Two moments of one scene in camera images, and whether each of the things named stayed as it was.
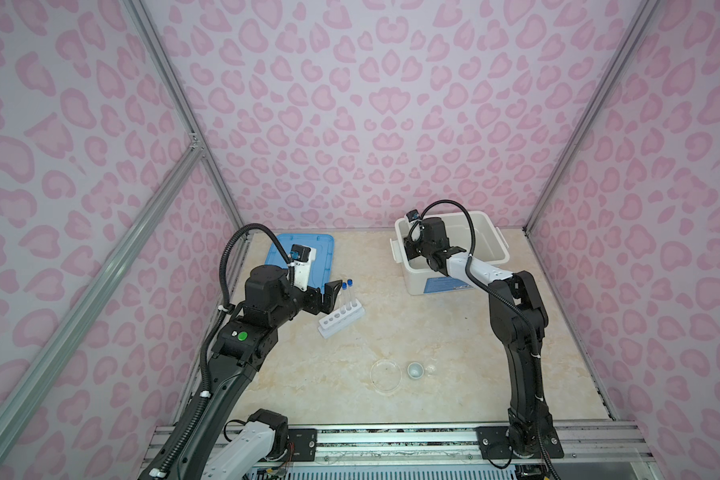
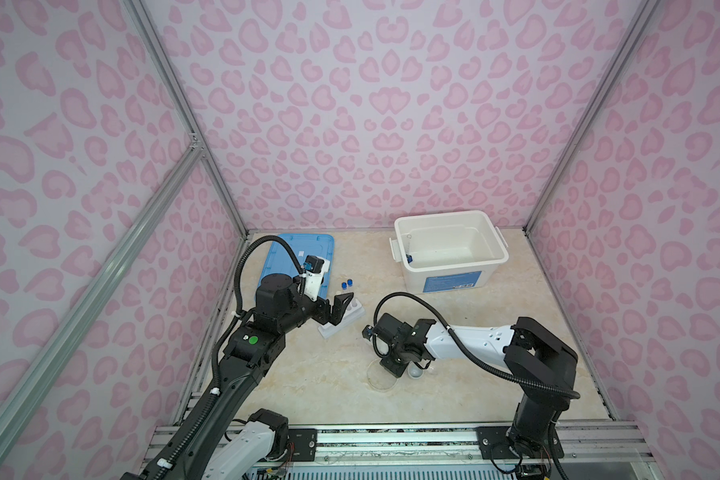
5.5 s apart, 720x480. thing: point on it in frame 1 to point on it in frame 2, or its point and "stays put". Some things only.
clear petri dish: x=386 y=376 stays put
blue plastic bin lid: x=321 y=269 stays put
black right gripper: x=410 y=247 to x=392 y=369
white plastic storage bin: x=419 y=277 stays put
